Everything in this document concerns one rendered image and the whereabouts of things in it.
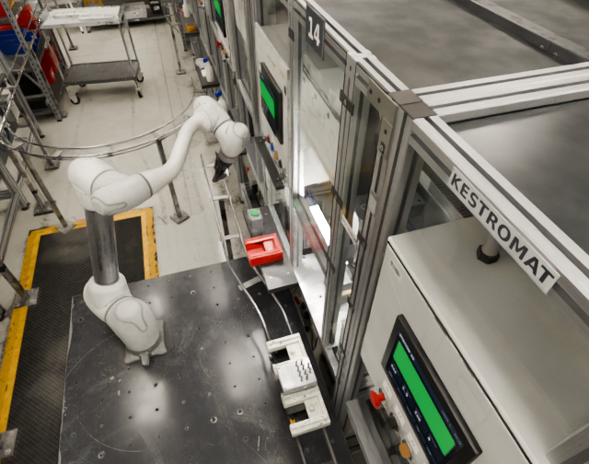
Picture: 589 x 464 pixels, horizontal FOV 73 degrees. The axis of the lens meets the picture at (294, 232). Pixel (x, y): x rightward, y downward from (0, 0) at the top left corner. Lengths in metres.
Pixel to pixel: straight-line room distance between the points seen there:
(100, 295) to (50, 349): 1.21
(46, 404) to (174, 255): 1.24
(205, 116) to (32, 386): 1.95
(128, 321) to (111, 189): 0.58
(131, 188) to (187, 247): 1.82
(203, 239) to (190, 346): 1.48
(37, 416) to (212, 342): 1.26
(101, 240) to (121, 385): 0.63
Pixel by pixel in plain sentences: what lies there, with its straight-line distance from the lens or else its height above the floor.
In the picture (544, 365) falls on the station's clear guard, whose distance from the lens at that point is 0.60.
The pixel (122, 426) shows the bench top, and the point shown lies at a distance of 1.89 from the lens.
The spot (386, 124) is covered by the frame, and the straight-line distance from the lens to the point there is 0.74.
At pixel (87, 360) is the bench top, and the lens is 2.08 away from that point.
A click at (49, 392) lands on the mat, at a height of 0.01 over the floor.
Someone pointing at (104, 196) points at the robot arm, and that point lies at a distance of 1.48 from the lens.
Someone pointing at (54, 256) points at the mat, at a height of 0.01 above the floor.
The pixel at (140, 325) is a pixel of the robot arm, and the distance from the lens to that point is 1.81.
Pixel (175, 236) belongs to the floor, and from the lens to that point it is 3.38.
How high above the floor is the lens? 2.35
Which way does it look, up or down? 46 degrees down
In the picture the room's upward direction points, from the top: straight up
